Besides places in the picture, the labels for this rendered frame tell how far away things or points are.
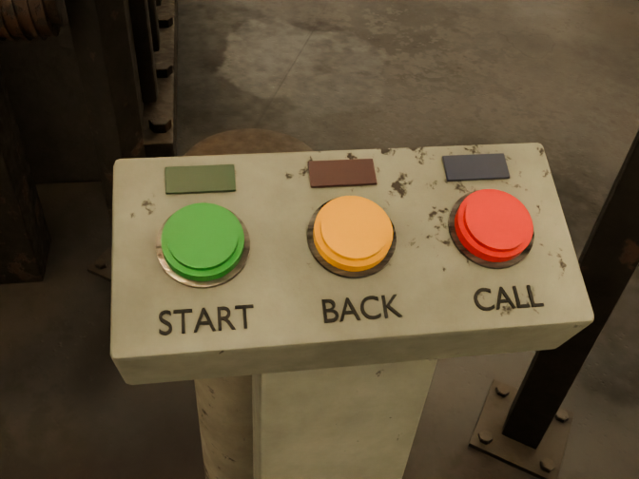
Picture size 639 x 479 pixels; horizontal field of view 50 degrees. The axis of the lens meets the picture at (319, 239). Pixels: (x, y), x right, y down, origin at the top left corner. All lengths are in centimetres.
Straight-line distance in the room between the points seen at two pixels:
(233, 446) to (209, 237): 41
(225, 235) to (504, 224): 14
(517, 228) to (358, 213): 8
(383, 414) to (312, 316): 11
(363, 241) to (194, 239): 8
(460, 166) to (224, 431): 41
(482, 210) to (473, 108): 126
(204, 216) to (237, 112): 119
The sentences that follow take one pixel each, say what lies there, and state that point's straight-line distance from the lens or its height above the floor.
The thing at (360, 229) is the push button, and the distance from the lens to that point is 34.
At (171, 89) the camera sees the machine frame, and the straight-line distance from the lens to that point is 147.
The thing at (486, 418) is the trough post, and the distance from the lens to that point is 102.
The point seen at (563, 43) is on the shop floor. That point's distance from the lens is 199.
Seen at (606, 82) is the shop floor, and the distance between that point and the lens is 186.
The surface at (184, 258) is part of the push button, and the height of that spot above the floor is 61.
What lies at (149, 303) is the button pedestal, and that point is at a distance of 34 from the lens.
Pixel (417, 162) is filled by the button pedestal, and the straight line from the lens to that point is 38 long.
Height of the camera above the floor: 84
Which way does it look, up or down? 44 degrees down
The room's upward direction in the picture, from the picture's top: 5 degrees clockwise
